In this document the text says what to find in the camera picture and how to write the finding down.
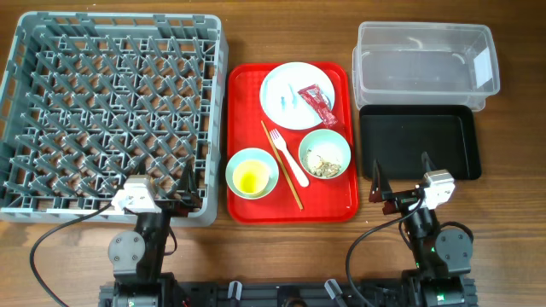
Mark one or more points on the white plastic fork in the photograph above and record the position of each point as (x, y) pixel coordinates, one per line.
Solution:
(281, 144)

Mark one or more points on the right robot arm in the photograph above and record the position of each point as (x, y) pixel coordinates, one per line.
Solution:
(442, 251)

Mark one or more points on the white napkin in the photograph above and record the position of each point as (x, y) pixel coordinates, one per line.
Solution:
(289, 101)

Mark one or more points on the black tray bin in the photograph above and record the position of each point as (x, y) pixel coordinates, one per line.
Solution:
(397, 136)

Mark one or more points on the light green bowl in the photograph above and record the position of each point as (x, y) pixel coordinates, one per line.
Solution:
(330, 139)

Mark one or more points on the clear plastic bin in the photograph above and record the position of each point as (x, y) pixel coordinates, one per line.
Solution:
(424, 63)

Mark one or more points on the red plastic tray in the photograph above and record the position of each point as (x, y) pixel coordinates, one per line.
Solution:
(325, 200)

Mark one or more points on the wooden chopstick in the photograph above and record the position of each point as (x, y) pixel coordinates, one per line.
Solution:
(283, 167)

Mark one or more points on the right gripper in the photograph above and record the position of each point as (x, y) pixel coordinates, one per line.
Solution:
(382, 194)

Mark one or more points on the grey dishwasher rack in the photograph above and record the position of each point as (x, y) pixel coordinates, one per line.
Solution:
(83, 94)

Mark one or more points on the red ketchup packet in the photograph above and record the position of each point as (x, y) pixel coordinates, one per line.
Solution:
(317, 100)

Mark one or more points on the rice food scraps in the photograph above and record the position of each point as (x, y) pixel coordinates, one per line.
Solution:
(322, 163)

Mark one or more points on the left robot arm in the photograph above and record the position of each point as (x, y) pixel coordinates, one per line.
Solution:
(137, 256)

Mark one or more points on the light blue plate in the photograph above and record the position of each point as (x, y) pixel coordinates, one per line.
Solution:
(299, 75)

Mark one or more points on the light blue bowl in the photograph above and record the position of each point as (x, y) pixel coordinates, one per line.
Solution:
(257, 154)

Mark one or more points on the yellow plastic cup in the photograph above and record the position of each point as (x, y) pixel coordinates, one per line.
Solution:
(251, 177)

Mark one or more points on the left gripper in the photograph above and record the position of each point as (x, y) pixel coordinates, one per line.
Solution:
(186, 186)

